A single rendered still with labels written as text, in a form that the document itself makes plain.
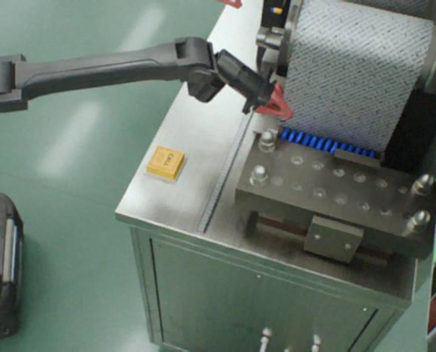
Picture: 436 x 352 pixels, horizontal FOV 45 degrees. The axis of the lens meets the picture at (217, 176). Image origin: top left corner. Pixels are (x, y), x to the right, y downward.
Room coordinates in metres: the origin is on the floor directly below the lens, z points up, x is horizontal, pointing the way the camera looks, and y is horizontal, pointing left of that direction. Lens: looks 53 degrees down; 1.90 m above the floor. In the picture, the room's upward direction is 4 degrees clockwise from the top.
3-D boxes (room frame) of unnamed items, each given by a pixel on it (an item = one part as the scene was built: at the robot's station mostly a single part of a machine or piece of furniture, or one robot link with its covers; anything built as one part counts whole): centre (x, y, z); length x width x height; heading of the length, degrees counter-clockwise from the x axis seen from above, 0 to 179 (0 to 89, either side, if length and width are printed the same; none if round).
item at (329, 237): (0.56, -0.24, 0.96); 0.10 x 0.03 x 0.11; 75
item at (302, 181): (0.65, -0.25, 1.00); 0.40 x 0.16 x 0.06; 75
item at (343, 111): (0.78, -0.24, 1.11); 0.23 x 0.01 x 0.18; 75
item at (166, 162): (0.78, 0.13, 0.91); 0.07 x 0.07 x 0.02; 75
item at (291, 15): (0.87, -0.13, 1.25); 0.07 x 0.02 x 0.07; 165
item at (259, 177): (0.65, -0.08, 1.05); 0.04 x 0.04 x 0.04
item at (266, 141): (0.75, -0.10, 1.05); 0.04 x 0.04 x 0.04
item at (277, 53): (0.91, -0.11, 1.05); 0.06 x 0.05 x 0.31; 75
